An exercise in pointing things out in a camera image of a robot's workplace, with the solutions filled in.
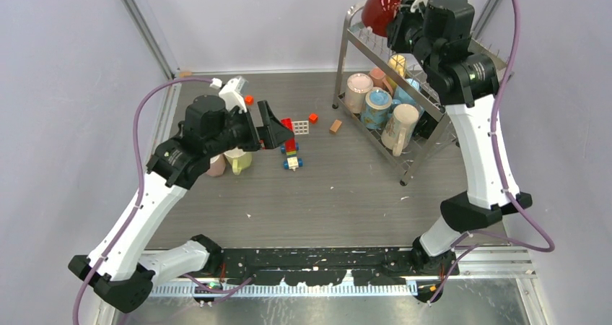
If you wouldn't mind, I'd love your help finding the orange cube far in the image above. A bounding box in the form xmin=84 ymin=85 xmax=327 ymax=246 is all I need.
xmin=244 ymin=95 xmax=254 ymax=106

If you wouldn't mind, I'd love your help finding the cream floral mug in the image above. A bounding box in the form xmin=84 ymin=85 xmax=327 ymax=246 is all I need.
xmin=381 ymin=104 xmax=419 ymax=157

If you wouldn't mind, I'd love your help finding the small salmon cup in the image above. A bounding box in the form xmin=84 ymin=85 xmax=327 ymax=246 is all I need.
xmin=368 ymin=67 xmax=393 ymax=95

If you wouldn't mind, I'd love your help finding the pink cup lower rack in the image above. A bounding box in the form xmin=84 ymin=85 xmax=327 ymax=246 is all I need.
xmin=344 ymin=73 xmax=373 ymax=114

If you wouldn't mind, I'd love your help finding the white window grid piece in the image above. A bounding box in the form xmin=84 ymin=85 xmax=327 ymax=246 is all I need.
xmin=292 ymin=121 xmax=310 ymax=135

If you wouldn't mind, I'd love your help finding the red duplo block tower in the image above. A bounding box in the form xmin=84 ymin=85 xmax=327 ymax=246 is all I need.
xmin=281 ymin=118 xmax=299 ymax=156

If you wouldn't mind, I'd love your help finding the light blue cup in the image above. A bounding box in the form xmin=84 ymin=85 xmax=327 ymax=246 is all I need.
xmin=393 ymin=79 xmax=424 ymax=116

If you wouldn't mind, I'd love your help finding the dark red cup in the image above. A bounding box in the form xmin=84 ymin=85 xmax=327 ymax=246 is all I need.
xmin=362 ymin=0 xmax=402 ymax=38

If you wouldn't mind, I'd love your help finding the pink faceted mug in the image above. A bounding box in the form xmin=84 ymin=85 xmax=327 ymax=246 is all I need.
xmin=205 ymin=154 xmax=226 ymax=177

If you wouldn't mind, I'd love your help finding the pale yellow mug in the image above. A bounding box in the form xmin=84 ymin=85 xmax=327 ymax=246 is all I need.
xmin=224 ymin=148 xmax=253 ymax=175

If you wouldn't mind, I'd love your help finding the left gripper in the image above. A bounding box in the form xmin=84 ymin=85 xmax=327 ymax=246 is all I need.
xmin=206 ymin=100 xmax=294 ymax=157

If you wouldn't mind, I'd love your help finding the steel dish rack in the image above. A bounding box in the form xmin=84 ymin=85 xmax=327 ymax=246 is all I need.
xmin=333 ymin=0 xmax=504 ymax=184

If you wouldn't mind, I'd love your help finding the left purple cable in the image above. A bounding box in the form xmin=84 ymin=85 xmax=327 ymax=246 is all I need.
xmin=71 ymin=77 xmax=216 ymax=325

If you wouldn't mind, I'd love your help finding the small yellow cup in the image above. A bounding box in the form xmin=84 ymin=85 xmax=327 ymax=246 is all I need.
xmin=385 ymin=54 xmax=406 ymax=94

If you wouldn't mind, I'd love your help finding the orange cube near grid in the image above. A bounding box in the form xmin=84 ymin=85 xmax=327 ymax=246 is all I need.
xmin=308 ymin=113 xmax=319 ymax=124

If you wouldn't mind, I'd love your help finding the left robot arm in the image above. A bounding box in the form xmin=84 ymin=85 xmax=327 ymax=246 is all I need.
xmin=69 ymin=95 xmax=294 ymax=313

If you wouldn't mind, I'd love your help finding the blue patterned mug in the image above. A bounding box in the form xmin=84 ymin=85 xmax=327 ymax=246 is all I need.
xmin=360 ymin=87 xmax=392 ymax=130

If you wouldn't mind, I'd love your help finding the brown wooden block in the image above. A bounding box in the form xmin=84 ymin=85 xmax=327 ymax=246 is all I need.
xmin=329 ymin=119 xmax=343 ymax=134

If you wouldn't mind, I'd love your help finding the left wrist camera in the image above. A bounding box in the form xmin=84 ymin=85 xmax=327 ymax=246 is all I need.
xmin=219 ymin=76 xmax=248 ymax=113

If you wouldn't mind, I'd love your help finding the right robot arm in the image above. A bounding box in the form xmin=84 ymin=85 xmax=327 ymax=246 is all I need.
xmin=387 ymin=0 xmax=533 ymax=275

